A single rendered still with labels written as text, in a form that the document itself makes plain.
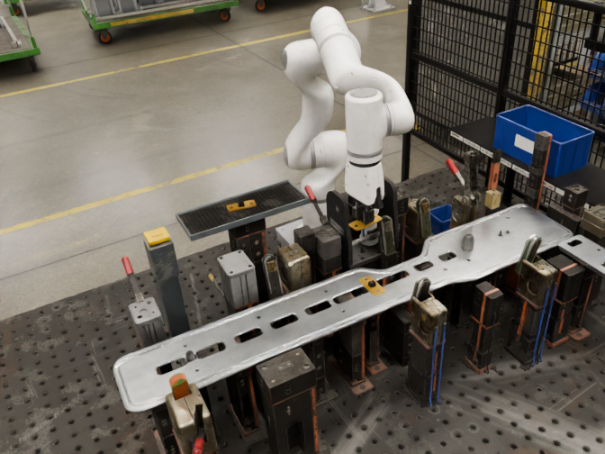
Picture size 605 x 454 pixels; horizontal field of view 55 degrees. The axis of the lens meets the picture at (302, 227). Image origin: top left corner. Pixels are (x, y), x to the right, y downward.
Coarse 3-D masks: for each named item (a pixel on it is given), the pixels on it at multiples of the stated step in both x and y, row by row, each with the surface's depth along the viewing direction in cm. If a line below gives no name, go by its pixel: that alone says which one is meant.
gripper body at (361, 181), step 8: (352, 168) 139; (360, 168) 137; (368, 168) 135; (376, 168) 136; (352, 176) 140; (360, 176) 138; (368, 176) 136; (376, 176) 136; (352, 184) 142; (360, 184) 139; (368, 184) 136; (376, 184) 137; (352, 192) 143; (360, 192) 140; (368, 192) 138; (360, 200) 141; (368, 200) 139
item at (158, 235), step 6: (162, 228) 165; (144, 234) 163; (150, 234) 163; (156, 234) 162; (162, 234) 162; (168, 234) 162; (150, 240) 160; (156, 240) 160; (162, 240) 161; (168, 240) 162
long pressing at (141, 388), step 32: (480, 224) 185; (512, 224) 184; (544, 224) 183; (480, 256) 172; (512, 256) 171; (320, 288) 164; (352, 288) 163; (384, 288) 162; (224, 320) 155; (256, 320) 155; (320, 320) 153; (352, 320) 153; (160, 352) 147; (224, 352) 146; (256, 352) 145; (128, 384) 139; (160, 384) 138
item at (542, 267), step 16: (528, 272) 161; (544, 272) 157; (528, 288) 164; (544, 288) 159; (528, 304) 166; (544, 304) 162; (512, 320) 174; (528, 320) 170; (544, 320) 166; (512, 336) 177; (528, 336) 170; (544, 336) 171; (512, 352) 178; (528, 352) 173; (528, 368) 174
